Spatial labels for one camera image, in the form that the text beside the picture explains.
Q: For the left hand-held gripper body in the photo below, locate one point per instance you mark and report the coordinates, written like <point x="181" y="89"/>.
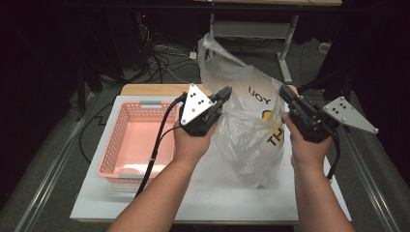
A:
<point x="195" y="106"/>

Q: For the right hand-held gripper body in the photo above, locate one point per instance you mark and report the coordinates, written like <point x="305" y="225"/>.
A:
<point x="312" y="125"/>

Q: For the clear plastic smiley bag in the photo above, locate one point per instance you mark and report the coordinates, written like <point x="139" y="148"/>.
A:
<point x="245" y="145"/>

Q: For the pink plastic basket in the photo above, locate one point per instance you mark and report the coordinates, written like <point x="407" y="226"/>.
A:
<point x="135" y="141"/>

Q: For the person's right hand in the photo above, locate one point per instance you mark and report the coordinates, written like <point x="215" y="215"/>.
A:
<point x="307" y="156"/>

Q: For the person's left hand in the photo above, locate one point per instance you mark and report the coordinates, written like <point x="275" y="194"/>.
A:
<point x="190" y="148"/>

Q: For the wooden table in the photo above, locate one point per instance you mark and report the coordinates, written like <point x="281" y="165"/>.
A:
<point x="154" y="89"/>

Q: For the white power adapter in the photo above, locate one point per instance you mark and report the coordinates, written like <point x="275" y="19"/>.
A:
<point x="193" y="55"/>

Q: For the black stand leg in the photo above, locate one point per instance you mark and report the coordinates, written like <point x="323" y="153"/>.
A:
<point x="346" y="87"/>

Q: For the small white floor box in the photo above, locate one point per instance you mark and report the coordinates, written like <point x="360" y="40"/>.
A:
<point x="325" y="47"/>

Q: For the white table board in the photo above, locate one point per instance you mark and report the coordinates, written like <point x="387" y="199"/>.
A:
<point x="96" y="193"/>

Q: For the white metal desk frame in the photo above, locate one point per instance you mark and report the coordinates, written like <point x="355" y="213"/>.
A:
<point x="257" y="30"/>

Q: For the aluminium floor rail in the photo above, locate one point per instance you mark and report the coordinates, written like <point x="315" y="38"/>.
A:
<point x="54" y="167"/>
<point x="370" y="187"/>

